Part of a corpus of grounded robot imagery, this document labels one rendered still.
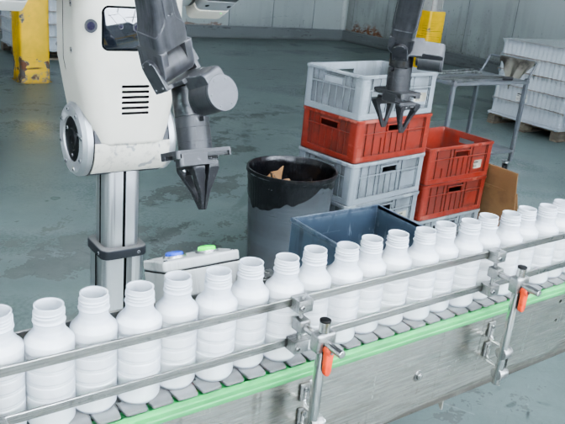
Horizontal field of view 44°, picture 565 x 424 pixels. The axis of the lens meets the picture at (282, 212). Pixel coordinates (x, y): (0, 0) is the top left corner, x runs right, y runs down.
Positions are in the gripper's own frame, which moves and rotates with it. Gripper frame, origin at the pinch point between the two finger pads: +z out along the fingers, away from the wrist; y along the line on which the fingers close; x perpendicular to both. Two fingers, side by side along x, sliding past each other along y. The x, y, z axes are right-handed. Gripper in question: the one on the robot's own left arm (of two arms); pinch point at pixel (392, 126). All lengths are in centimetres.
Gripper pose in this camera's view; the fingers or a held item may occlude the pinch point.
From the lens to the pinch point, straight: 173.5
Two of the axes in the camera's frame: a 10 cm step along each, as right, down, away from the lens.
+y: -5.8, -3.2, 7.5
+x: -8.1, 1.4, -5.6
